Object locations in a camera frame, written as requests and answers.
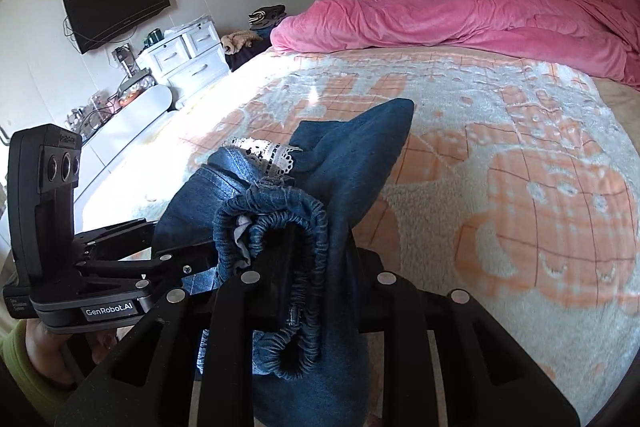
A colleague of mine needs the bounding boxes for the person's left hand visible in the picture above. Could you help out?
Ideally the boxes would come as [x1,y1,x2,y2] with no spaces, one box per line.
[25,319,119,387]

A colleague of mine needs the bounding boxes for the beige fleece blanket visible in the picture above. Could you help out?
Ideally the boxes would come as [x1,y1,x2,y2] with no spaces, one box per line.
[592,74,640,118]

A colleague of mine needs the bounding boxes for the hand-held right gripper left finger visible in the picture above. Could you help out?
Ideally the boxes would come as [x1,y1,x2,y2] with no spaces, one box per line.
[54,227,301,427]

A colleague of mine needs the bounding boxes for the white drawer cabinet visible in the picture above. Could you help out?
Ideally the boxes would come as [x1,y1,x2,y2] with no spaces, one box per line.
[137,24,229,102]

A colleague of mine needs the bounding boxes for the white table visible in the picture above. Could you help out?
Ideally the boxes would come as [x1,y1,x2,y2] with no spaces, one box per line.
[75,84,174,202]

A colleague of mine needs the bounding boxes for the dark clothes pile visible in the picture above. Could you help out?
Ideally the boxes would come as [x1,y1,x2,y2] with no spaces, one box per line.
[248,5,289,32]

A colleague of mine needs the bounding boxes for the person's left forearm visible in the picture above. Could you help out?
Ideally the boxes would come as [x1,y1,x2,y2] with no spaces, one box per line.
[0,321,51,409]

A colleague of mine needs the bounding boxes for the clutter of small jars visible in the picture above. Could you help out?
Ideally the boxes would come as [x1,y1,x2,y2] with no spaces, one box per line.
[67,74,152,138]

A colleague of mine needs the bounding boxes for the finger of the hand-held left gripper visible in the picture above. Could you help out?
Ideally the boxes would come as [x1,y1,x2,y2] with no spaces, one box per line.
[75,218,161,261]
[82,249,221,294]

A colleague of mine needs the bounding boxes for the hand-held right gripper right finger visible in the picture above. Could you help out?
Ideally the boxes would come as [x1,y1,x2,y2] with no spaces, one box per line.
[349,249,581,427]

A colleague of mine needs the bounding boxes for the tan cloth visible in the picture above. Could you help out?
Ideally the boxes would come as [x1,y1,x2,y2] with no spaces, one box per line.
[221,32,261,56]

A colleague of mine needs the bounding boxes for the white orange fleece blanket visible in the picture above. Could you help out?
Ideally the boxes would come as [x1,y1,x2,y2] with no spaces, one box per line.
[82,47,640,403]

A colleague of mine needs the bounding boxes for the pink duvet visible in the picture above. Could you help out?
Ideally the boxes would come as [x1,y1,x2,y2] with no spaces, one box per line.
[270,0,640,88]

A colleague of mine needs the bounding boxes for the black wall television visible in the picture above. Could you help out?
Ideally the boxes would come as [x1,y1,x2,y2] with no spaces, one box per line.
[62,0,172,54]

